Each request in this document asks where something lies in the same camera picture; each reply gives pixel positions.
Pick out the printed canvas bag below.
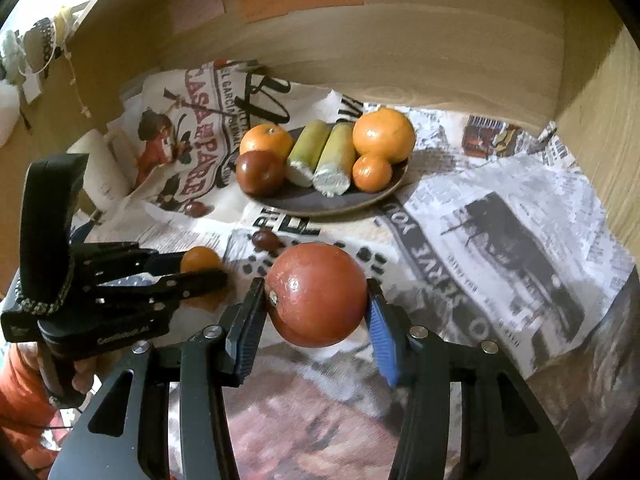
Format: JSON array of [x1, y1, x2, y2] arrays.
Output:
[[120, 59, 293, 218]]

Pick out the thin beaded string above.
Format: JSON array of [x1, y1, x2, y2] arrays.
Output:
[[65, 50, 93, 118]]

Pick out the beaded dark headband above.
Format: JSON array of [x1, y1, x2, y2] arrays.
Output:
[[22, 17, 56, 73]]

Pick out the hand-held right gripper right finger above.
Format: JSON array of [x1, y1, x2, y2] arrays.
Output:
[[365, 279, 573, 480]]

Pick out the thick sugarcane piece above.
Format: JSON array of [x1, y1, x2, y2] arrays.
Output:
[[312, 122, 357, 197]]

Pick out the pink sticky note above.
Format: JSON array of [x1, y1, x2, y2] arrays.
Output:
[[169, 0, 226, 33]]

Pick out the dark round plate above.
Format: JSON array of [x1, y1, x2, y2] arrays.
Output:
[[240, 125, 411, 217]]

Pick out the red white tube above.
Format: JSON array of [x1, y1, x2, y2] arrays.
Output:
[[214, 58, 263, 71]]

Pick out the white paper stack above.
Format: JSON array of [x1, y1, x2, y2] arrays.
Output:
[[120, 80, 151, 107]]

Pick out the newspaper print tablecloth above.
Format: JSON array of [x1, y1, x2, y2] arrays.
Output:
[[65, 85, 636, 480]]

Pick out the white powder puff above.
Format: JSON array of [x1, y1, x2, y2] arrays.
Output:
[[0, 80, 23, 146]]

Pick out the white hanging tag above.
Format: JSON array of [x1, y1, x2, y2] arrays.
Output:
[[22, 72, 43, 106]]

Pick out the small tangerine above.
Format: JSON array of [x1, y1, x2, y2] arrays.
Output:
[[352, 154, 393, 193], [180, 246, 223, 276]]

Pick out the large orange with sticker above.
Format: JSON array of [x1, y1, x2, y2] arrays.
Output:
[[352, 108, 417, 163]]

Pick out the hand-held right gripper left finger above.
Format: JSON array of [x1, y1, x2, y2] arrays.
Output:
[[47, 277, 268, 480]]

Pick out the medium orange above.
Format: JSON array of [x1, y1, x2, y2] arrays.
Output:
[[239, 123, 295, 158]]

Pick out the beige paper cup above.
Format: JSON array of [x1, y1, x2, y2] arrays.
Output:
[[66, 130, 132, 211]]

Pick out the thin sugarcane piece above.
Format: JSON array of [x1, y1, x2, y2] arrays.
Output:
[[286, 120, 332, 187]]

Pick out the white fluffy scrunchie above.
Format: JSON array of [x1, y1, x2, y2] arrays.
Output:
[[0, 30, 26, 81]]

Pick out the person's left hand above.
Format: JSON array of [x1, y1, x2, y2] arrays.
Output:
[[71, 352, 108, 396]]

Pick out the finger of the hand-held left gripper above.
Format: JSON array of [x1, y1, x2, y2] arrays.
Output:
[[70, 241, 185, 285], [92, 267, 228, 311]]

